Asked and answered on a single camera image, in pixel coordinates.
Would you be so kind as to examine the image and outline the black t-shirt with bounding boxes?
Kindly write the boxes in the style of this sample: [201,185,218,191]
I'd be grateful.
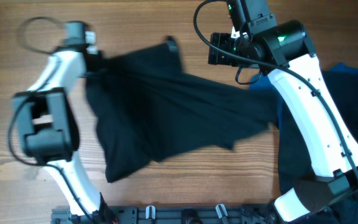
[85,39,278,183]

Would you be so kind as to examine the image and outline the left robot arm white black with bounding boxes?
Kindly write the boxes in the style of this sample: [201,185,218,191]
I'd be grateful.
[7,44,103,221]

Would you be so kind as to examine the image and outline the dark clothes pile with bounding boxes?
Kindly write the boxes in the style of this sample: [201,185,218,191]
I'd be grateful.
[268,70,358,223]

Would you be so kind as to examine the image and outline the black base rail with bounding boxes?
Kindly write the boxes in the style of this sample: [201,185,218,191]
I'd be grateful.
[50,203,279,224]

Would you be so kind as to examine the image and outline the blue garment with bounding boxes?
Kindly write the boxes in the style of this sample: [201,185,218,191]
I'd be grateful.
[249,62,358,133]

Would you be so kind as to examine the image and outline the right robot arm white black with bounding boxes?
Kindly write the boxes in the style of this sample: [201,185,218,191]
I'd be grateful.
[209,1,358,222]

